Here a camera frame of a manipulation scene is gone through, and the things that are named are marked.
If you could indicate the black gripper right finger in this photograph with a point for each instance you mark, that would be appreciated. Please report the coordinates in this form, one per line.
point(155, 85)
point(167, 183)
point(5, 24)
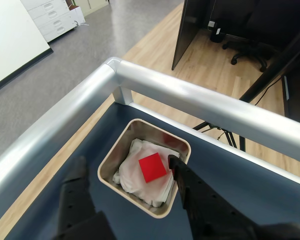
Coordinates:
point(207, 212)

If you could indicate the white crumpled tissue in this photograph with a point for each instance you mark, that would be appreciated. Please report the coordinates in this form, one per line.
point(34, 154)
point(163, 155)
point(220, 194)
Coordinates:
point(132, 180)

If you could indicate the small black bin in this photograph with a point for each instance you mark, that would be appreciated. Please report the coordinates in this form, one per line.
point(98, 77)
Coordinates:
point(217, 36)

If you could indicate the black office chair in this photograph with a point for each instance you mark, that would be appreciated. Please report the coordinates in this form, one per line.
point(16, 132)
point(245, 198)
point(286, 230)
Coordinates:
point(250, 50)

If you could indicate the white drawer cabinet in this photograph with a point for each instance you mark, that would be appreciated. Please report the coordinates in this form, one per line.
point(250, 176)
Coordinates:
point(52, 22)

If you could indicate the black tripod stand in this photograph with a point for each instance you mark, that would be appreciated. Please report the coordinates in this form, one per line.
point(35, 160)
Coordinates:
point(270, 72)

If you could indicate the black desk side panel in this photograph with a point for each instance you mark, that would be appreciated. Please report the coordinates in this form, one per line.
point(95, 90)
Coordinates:
point(187, 30)

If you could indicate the beige metal lockers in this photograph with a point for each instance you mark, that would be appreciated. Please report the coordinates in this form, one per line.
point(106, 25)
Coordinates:
point(95, 5)

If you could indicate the black cabinet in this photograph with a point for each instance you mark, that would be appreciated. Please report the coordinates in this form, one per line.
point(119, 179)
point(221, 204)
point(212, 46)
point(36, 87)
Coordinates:
point(298, 100)

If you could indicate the silver metal table railing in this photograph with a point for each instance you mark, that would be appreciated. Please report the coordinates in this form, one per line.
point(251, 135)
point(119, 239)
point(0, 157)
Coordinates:
point(165, 85)

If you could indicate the beige rounded box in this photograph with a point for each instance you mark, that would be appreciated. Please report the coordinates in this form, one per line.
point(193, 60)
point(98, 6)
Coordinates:
point(145, 130)

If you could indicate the red cube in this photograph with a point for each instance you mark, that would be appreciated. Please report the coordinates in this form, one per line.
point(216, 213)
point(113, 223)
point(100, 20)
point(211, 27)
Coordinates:
point(152, 167)

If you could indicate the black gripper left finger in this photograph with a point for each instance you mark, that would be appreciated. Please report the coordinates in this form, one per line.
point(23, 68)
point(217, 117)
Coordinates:
point(75, 200)

